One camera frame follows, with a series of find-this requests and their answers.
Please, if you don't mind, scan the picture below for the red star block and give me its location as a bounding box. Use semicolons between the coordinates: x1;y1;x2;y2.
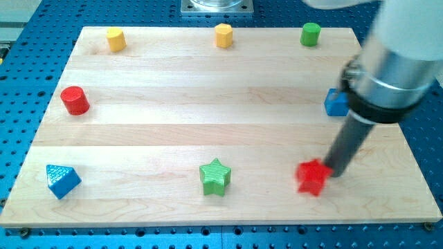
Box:
294;158;334;196

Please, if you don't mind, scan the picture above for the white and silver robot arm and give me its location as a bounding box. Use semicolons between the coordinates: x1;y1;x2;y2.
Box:
341;0;442;124

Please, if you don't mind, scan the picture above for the green star block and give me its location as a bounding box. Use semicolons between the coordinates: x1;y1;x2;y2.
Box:
199;158;231;196

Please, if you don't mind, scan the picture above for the light wooden board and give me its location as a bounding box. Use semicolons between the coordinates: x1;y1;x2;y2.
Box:
1;26;442;228

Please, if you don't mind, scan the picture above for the yellow hexagonal block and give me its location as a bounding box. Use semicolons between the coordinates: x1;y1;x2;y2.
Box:
215;24;233;48

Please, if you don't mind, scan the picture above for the blue cube block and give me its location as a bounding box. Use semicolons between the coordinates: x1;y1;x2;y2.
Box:
324;89;349;117

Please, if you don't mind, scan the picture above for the green cylinder block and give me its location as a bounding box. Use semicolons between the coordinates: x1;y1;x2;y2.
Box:
300;22;321;47

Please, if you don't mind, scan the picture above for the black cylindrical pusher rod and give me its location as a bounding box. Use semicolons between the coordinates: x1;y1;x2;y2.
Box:
323;110;375;178

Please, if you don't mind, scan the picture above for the yellow cylinder block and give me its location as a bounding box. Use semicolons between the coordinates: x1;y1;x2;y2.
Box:
106;27;127;52

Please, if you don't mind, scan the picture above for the red cylinder block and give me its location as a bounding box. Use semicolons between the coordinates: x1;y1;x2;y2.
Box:
60;86;90;116

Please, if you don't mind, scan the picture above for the blue triangular prism block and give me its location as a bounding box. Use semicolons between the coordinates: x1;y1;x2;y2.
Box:
46;165;82;199

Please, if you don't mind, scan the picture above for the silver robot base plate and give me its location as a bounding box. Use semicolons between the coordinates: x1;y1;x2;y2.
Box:
181;0;254;15

